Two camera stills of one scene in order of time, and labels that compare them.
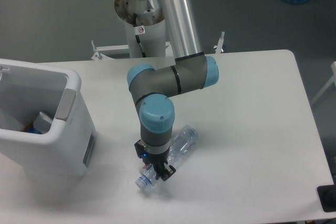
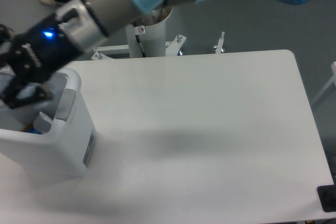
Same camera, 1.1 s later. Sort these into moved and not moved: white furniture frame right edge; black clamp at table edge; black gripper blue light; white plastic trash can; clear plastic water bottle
Moved: clear plastic water bottle; black gripper blue light
Not moved: black clamp at table edge; white furniture frame right edge; white plastic trash can
